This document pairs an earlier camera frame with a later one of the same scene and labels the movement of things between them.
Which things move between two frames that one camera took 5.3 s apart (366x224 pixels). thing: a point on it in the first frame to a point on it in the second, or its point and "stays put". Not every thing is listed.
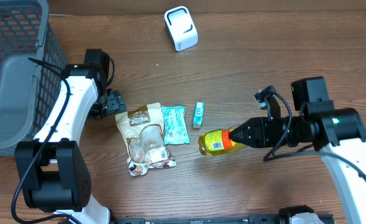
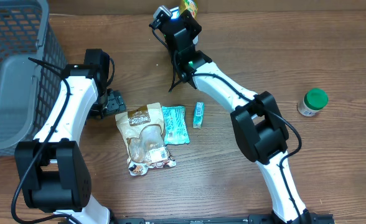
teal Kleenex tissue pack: (198, 115) stays put
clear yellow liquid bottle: (214, 142) to (191, 5)
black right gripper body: (267, 132) to (186, 22)
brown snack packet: (142, 130) stays put
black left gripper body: (114, 104) stays put
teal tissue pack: (175, 126) stays put
